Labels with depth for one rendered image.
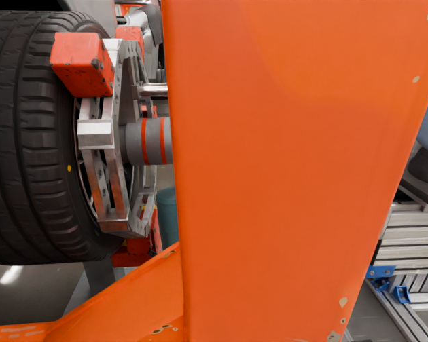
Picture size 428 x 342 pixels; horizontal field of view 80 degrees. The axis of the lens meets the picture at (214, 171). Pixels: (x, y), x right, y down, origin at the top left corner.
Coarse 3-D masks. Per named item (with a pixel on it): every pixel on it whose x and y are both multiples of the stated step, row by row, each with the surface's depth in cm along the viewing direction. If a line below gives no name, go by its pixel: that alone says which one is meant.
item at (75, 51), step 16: (64, 48) 41; (80, 48) 41; (96, 48) 42; (64, 64) 40; (80, 64) 41; (96, 64) 41; (112, 64) 49; (64, 80) 44; (80, 80) 44; (96, 80) 44; (112, 80) 49; (80, 96) 48; (96, 96) 48
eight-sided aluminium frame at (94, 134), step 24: (120, 48) 54; (120, 72) 55; (144, 72) 83; (144, 96) 92; (96, 120) 47; (96, 144) 47; (96, 168) 50; (120, 168) 52; (144, 168) 98; (96, 192) 52; (120, 192) 52; (144, 192) 94; (120, 216) 55; (144, 216) 80
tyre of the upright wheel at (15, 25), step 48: (0, 48) 45; (48, 48) 45; (0, 96) 42; (48, 96) 43; (0, 144) 42; (48, 144) 43; (0, 192) 44; (48, 192) 44; (0, 240) 49; (48, 240) 50; (96, 240) 59
